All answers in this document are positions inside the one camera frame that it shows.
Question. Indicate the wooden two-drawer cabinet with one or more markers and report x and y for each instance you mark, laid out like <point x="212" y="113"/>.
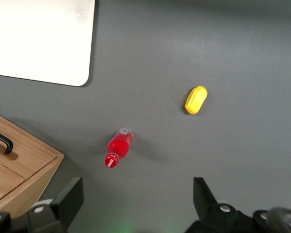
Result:
<point x="31" y="155"/>

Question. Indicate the white rectangular tray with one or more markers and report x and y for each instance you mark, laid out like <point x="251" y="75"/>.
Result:
<point x="38" y="36"/>

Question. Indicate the red coke bottle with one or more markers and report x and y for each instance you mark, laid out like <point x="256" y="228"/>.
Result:
<point x="117" y="145"/>

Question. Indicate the yellow toy lemon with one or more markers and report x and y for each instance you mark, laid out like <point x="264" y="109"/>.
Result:
<point x="196" y="100"/>

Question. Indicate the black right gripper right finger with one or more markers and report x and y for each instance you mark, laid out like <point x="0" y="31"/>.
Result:
<point x="206" y="208"/>

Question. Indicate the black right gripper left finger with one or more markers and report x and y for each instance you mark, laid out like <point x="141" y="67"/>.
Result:
<point x="65" y="204"/>

